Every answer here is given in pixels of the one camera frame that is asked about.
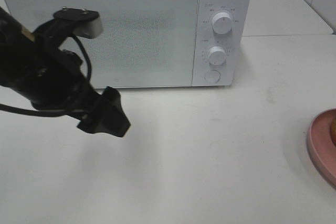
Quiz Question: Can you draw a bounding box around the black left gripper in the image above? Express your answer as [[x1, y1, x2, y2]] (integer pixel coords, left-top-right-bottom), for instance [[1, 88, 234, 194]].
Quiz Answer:
[[15, 33, 131, 137]]

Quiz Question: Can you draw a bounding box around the white round door button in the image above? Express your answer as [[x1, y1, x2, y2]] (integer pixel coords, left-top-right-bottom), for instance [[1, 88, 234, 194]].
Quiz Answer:
[[204, 70, 221, 83]]

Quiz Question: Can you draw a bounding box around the white timer knob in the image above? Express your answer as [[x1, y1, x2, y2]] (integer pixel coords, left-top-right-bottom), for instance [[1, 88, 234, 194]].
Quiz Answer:
[[207, 46, 227, 66]]

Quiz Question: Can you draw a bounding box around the pink round plate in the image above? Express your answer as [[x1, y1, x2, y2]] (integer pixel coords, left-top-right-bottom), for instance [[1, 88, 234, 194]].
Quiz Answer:
[[307, 109, 335, 187]]

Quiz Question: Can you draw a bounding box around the toy hamburger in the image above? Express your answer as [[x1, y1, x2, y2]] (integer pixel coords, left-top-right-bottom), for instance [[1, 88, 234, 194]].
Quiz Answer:
[[330, 118, 336, 146]]

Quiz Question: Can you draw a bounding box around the white microwave door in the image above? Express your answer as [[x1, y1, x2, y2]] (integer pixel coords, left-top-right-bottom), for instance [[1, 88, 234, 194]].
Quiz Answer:
[[5, 0, 198, 88]]

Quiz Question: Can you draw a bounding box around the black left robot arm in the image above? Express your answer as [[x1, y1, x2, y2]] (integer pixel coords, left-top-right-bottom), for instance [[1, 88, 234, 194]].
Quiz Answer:
[[1, 7, 131, 137]]

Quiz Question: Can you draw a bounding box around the white upper power knob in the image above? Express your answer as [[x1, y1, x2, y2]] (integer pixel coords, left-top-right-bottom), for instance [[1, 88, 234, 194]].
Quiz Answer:
[[211, 10, 234, 35]]

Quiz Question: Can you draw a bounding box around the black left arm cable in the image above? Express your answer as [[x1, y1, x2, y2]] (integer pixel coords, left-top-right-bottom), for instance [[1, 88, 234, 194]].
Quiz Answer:
[[0, 34, 92, 118]]

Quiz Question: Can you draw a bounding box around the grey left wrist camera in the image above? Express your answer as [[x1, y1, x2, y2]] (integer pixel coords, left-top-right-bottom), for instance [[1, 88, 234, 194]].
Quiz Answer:
[[34, 8, 103, 48]]

